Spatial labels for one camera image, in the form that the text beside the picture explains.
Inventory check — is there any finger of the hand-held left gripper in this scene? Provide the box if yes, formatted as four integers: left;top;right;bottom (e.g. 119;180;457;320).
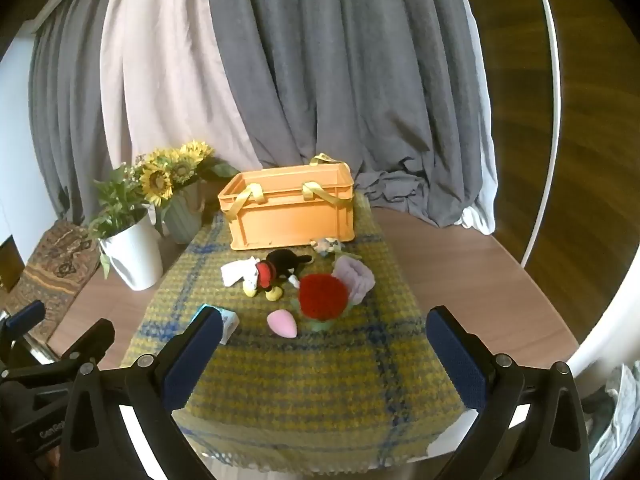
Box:
47;317;116;372
0;300;47;361

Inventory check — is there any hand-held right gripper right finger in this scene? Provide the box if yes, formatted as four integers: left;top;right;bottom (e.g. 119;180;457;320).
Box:
426;306;591;480

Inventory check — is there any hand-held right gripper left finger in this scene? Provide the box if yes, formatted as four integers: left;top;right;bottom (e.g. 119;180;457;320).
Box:
59;305;223;480

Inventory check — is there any light blue tissue packet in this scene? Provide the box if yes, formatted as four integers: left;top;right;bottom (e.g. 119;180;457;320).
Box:
195;304;238;345

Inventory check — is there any white cloth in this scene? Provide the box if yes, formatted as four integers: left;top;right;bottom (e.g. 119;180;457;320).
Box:
221;257;261;289
590;365;640;471

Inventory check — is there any mouse plush toy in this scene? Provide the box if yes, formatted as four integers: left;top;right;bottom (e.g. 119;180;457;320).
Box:
242;249;313;302

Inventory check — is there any lavender knitted cloth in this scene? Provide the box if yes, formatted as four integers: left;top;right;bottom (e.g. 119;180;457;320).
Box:
332;255;376;306

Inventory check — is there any red fluffy pompom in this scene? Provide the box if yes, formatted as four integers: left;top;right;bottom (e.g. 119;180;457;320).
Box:
298;274;351;321

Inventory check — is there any orange plastic crate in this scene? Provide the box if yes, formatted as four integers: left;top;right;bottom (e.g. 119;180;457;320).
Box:
217;152;357;252

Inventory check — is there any patterned brown rug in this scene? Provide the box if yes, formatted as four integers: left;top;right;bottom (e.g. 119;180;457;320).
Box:
5;220;103;346

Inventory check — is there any white plant pot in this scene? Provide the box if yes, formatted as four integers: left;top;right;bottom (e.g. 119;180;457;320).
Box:
99;208;165;291

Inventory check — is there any pink egg sponge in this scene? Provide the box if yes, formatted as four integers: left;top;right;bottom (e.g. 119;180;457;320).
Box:
266;310;297;337

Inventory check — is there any yellow blue plaid mat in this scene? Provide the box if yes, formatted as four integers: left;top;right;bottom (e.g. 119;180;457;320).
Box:
120;192;463;473

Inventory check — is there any green leafy plant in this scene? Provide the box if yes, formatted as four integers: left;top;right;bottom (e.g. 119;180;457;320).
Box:
87;162;151;281

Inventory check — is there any green ribbed vase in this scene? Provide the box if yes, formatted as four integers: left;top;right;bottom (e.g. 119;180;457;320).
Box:
162;180;207;245

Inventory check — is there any white curtain lining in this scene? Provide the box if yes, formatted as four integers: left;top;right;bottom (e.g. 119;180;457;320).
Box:
460;150;498;233

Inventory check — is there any white crumpled cloth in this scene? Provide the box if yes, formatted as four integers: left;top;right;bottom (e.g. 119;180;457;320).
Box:
590;365;640;471

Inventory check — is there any sunflower bouquet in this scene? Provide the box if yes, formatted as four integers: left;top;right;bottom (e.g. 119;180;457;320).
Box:
132;140;241;208

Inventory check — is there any small floral fabric item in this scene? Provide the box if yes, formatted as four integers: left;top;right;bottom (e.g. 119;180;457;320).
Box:
310;237;346;260

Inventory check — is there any white hoop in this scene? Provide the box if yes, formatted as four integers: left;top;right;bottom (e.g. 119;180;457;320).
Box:
520;0;566;268

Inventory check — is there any pale pink curtain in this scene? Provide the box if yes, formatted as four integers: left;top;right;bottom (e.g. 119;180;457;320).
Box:
100;0;266;183

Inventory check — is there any grey curtain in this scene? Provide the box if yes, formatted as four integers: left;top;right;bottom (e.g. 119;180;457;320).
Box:
27;0;501;233

